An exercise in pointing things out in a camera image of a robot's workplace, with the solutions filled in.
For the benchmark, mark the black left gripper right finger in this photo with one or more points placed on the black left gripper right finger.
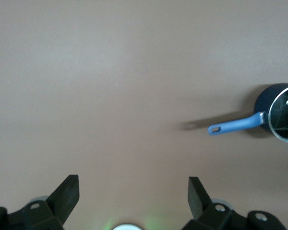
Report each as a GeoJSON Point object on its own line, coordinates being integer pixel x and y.
{"type": "Point", "coordinates": [199, 203]}

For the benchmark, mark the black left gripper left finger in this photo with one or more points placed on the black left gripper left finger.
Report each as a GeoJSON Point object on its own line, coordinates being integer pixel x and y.
{"type": "Point", "coordinates": [60, 203]}

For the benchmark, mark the glass lid with blue knob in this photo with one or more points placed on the glass lid with blue knob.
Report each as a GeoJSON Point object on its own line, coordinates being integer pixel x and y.
{"type": "Point", "coordinates": [285, 119]}

